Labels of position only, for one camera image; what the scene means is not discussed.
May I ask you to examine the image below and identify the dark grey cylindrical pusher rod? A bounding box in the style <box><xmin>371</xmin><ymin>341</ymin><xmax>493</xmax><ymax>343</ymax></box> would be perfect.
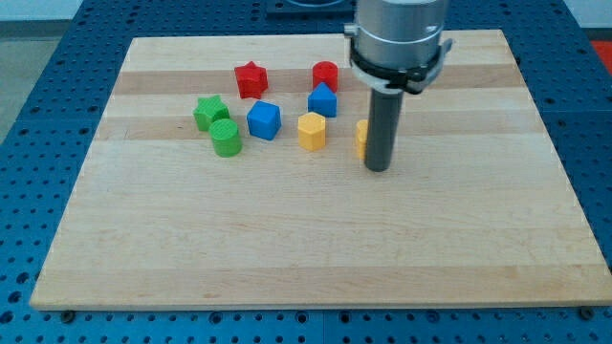
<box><xmin>364</xmin><ymin>89</ymin><xmax>404</xmax><ymax>172</ymax></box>

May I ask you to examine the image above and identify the black clamp ring mount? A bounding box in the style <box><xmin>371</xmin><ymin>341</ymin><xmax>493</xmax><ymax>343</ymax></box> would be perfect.
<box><xmin>344</xmin><ymin>23</ymin><xmax>453</xmax><ymax>95</ymax></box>

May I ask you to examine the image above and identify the yellow heart block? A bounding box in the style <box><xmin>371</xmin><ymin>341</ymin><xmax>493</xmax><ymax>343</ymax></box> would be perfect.
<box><xmin>355</xmin><ymin>119</ymin><xmax>368</xmax><ymax>161</ymax></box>

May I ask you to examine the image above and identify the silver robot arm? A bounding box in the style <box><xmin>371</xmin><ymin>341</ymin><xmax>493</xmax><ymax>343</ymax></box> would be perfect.
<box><xmin>344</xmin><ymin>0</ymin><xmax>453</xmax><ymax>172</ymax></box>

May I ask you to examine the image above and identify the blue triangle block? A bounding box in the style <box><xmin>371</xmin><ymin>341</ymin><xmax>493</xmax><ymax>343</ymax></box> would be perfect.
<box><xmin>307</xmin><ymin>82</ymin><xmax>338</xmax><ymax>118</ymax></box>

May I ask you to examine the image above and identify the red cylinder block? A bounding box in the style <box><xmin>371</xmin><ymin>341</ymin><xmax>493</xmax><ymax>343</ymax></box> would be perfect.
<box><xmin>312</xmin><ymin>60</ymin><xmax>339</xmax><ymax>93</ymax></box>

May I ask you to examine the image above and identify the yellow hexagon block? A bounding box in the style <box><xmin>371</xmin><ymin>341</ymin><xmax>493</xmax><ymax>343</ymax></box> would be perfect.
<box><xmin>297</xmin><ymin>112</ymin><xmax>326</xmax><ymax>151</ymax></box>

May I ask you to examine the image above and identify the blue cube block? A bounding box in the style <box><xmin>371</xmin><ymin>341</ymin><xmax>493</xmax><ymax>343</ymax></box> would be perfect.
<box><xmin>247</xmin><ymin>100</ymin><xmax>282</xmax><ymax>140</ymax></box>

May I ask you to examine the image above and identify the red star block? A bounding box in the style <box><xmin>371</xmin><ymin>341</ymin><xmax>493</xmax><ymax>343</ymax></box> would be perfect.
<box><xmin>234</xmin><ymin>61</ymin><xmax>269</xmax><ymax>99</ymax></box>

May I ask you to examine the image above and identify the green cylinder block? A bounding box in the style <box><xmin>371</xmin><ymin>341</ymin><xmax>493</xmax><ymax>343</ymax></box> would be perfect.
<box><xmin>208</xmin><ymin>118</ymin><xmax>242</xmax><ymax>158</ymax></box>

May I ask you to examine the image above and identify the light wooden board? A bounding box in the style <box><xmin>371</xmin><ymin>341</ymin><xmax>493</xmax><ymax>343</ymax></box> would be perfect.
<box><xmin>30</xmin><ymin>30</ymin><xmax>611</xmax><ymax>311</ymax></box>

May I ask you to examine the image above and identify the green star block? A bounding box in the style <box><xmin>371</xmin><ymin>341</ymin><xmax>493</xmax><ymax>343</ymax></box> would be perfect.
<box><xmin>192</xmin><ymin>95</ymin><xmax>230</xmax><ymax>132</ymax></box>

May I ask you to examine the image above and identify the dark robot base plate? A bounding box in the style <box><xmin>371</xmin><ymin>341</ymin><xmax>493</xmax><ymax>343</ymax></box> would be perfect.
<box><xmin>264</xmin><ymin>0</ymin><xmax>357</xmax><ymax>18</ymax></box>

